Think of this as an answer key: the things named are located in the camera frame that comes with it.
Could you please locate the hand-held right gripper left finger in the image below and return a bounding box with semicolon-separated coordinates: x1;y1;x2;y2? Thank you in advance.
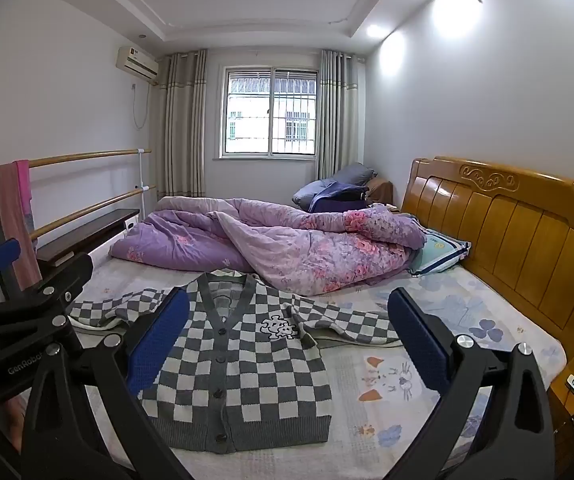
20;287;195;480

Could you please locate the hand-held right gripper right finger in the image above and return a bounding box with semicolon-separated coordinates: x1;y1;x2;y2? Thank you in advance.
388;288;556;480

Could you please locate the grey white checkered cardigan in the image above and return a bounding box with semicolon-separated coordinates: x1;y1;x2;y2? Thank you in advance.
67;270;404;456

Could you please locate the pink towel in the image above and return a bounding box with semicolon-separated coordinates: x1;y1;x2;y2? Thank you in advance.
0;160;43;286

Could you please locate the printed bed sheet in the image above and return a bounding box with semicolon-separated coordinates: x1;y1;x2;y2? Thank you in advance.
67;255;568;480

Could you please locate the light blue striped cloth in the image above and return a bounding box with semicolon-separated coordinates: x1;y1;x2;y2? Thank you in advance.
408;228;472;277

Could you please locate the purple floral quilt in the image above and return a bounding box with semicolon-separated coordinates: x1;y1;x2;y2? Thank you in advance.
110;196;428;297

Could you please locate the brown chair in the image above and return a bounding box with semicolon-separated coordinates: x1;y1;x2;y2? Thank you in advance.
367;176;394;206

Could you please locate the grey blue pillow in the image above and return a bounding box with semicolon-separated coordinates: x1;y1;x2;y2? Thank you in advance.
319;162;379;192

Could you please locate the grey striped curtain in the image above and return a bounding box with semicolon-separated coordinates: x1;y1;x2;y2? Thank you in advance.
157;50;209;201
317;50;366;181

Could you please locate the white air conditioner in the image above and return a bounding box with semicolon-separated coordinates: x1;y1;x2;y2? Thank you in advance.
116;45;160;81

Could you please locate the window with bars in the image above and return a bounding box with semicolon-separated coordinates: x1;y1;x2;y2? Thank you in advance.
219;66;318;159

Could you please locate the wooden barre rail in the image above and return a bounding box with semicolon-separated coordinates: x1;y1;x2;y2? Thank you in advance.
30;186;157;241
0;148;152;182

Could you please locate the white barre post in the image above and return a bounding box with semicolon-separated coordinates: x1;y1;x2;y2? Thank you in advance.
137;147;147;222

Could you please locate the air conditioner cord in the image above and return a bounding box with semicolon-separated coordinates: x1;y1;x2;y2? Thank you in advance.
131;79;150;131

